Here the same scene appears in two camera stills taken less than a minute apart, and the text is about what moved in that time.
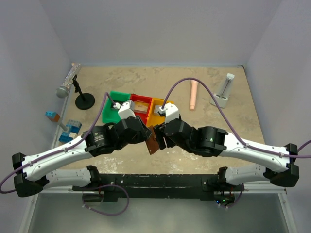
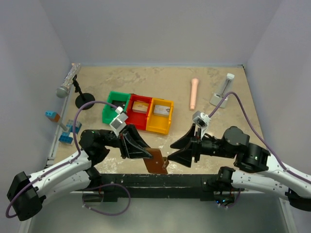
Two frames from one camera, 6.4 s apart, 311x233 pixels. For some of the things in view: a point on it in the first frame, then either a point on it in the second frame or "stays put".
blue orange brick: (53, 116) stays put
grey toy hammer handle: (63, 126) stays put
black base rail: (209, 187) stays put
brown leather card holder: (151, 141) → (155, 164)
